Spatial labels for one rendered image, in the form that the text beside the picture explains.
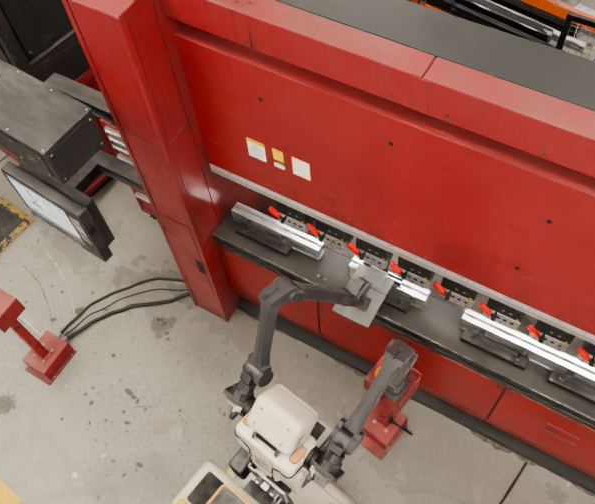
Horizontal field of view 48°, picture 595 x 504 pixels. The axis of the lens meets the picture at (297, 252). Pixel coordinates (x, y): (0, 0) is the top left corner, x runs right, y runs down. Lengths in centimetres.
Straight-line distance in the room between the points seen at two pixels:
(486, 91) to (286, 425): 129
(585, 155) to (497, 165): 29
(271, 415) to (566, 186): 124
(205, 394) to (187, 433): 24
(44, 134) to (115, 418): 201
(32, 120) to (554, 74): 174
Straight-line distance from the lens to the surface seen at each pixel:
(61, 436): 414
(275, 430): 245
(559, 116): 196
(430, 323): 312
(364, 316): 298
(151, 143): 278
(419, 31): 212
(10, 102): 270
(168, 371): 407
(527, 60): 208
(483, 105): 196
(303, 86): 230
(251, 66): 238
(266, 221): 328
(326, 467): 254
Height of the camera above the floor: 370
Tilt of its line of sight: 59 degrees down
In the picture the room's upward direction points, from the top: 7 degrees counter-clockwise
